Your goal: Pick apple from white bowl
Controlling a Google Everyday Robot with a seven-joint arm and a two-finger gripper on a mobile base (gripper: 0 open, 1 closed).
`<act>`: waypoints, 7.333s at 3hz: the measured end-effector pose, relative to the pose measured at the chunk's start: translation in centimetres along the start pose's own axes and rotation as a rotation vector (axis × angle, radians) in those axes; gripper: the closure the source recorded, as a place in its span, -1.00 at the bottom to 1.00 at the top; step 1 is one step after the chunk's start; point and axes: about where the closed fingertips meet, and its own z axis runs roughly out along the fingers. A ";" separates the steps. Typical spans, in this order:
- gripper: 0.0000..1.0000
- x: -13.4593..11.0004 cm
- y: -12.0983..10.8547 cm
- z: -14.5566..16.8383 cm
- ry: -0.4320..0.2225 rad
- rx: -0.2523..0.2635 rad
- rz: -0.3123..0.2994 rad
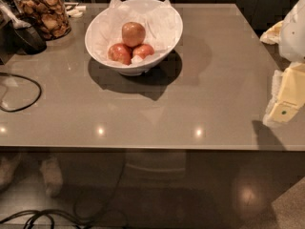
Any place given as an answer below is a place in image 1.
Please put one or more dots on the black appliance with silver handle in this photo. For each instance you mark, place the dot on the black appliance with silver handle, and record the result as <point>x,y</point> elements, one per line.
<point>23,36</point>

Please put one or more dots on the red apple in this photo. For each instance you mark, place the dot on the red apple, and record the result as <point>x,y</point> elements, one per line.
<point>143,51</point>
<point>120,52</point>
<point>133,34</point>

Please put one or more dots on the glass jar of chips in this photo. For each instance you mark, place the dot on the glass jar of chips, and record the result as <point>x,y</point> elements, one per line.
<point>49,16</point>

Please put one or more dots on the small white items on table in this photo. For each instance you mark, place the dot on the small white items on table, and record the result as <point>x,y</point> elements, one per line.
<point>75,11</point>

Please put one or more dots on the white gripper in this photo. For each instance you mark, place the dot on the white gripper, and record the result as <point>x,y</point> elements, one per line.
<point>294,35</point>

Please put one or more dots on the white tissue paper liner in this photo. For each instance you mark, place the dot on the white tissue paper liner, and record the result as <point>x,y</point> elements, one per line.
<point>158,23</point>

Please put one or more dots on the white ceramic bowl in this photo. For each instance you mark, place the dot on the white ceramic bowl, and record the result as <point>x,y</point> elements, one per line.
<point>133,68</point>

